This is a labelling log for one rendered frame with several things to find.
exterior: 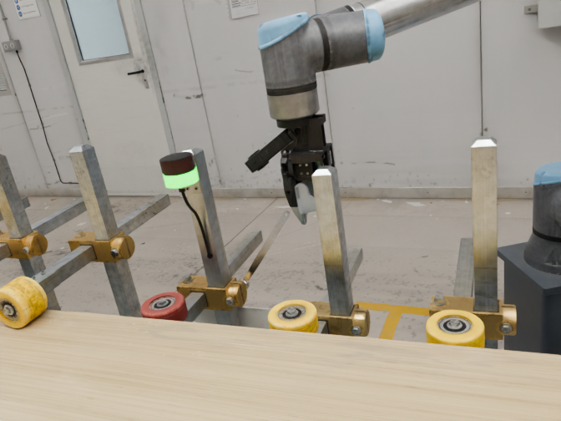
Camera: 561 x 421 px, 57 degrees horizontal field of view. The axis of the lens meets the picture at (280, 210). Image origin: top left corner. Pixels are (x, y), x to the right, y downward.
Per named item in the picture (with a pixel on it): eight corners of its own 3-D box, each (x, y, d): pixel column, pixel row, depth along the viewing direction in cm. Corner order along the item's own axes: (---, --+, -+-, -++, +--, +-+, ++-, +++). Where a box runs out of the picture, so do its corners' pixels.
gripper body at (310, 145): (324, 185, 93) (315, 119, 89) (280, 186, 96) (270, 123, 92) (336, 171, 99) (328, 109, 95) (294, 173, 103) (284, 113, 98)
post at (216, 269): (234, 357, 114) (186, 146, 97) (248, 358, 113) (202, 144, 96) (227, 367, 111) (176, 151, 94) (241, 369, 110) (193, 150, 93)
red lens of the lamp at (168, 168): (174, 164, 95) (170, 153, 95) (201, 163, 93) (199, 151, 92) (155, 174, 90) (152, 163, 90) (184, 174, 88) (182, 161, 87)
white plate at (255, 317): (200, 340, 117) (191, 301, 114) (310, 351, 107) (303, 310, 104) (199, 342, 117) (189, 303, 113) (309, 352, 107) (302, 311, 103)
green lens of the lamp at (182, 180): (176, 177, 96) (174, 165, 96) (204, 176, 94) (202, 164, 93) (159, 189, 91) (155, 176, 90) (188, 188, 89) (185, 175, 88)
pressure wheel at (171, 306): (169, 338, 102) (155, 287, 98) (204, 342, 99) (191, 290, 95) (146, 364, 96) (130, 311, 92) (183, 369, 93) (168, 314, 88)
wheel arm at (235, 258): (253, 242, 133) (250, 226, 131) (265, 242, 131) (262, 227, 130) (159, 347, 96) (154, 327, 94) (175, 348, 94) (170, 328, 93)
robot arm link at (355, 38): (361, 7, 98) (300, 18, 95) (390, 4, 87) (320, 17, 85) (366, 58, 101) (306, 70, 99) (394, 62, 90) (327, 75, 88)
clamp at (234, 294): (193, 295, 112) (188, 274, 111) (249, 298, 107) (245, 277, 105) (179, 309, 108) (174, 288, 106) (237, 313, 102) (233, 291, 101)
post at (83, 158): (138, 339, 123) (79, 143, 106) (150, 341, 122) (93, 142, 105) (129, 348, 120) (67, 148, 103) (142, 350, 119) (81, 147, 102)
